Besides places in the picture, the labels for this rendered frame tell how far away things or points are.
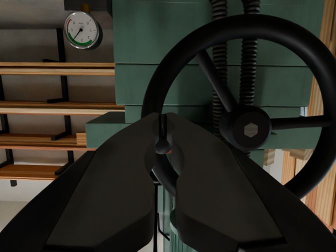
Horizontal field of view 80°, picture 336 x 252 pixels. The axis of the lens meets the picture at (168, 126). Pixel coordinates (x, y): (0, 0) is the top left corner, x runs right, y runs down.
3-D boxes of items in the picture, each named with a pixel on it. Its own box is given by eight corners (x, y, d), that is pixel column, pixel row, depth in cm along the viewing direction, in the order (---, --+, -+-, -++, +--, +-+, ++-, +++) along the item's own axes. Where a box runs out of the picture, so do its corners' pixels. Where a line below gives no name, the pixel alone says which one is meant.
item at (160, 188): (163, 181, 85) (163, 213, 88) (163, 172, 94) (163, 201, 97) (143, 181, 85) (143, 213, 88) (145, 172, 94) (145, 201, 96)
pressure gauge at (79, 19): (97, -2, 35) (99, 48, 36) (103, 7, 39) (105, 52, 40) (60, -2, 35) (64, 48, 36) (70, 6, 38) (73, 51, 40)
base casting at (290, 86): (317, 66, 44) (311, 107, 46) (231, 76, 101) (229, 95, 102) (111, 63, 43) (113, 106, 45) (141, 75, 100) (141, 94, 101)
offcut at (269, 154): (255, 145, 51) (253, 161, 52) (268, 148, 48) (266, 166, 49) (262, 142, 53) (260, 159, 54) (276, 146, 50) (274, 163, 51)
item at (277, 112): (301, 107, 46) (298, 124, 47) (258, 100, 67) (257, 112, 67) (124, 105, 45) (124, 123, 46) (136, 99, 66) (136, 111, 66)
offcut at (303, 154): (305, 147, 50) (303, 160, 50) (313, 145, 51) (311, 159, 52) (290, 143, 53) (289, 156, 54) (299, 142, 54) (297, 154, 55)
